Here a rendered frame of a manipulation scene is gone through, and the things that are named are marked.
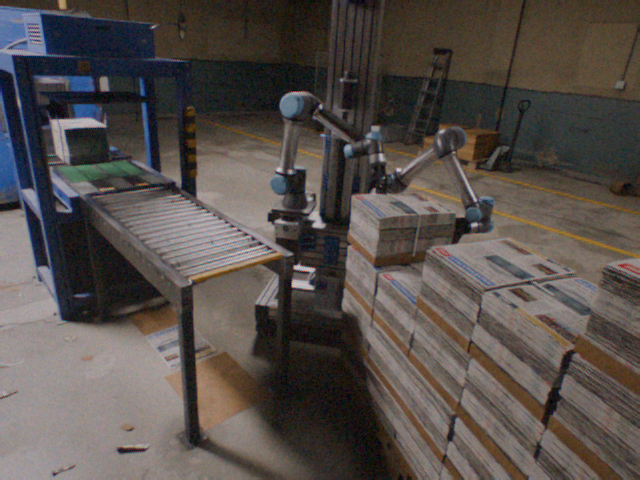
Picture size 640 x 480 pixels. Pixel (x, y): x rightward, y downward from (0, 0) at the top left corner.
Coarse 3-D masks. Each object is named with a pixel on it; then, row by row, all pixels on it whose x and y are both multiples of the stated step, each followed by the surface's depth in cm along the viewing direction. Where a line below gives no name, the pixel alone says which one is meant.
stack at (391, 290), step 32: (352, 256) 206; (384, 288) 180; (416, 288) 173; (352, 320) 212; (384, 320) 183; (416, 320) 161; (352, 352) 217; (384, 352) 184; (416, 352) 163; (448, 352) 145; (416, 384) 163; (448, 384) 146; (480, 384) 132; (384, 416) 190; (416, 416) 166; (448, 416) 147; (480, 416) 133; (512, 416) 121; (384, 448) 192; (416, 448) 167; (448, 448) 149; (480, 448) 133; (512, 448) 121
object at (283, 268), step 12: (180, 192) 275; (204, 204) 257; (228, 216) 241; (240, 228) 227; (264, 240) 215; (276, 252) 205; (288, 252) 204; (264, 264) 215; (276, 264) 207; (288, 264) 202; (288, 276) 205
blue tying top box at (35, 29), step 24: (48, 24) 234; (72, 24) 240; (96, 24) 248; (120, 24) 256; (144, 24) 264; (48, 48) 237; (72, 48) 244; (96, 48) 251; (120, 48) 259; (144, 48) 268
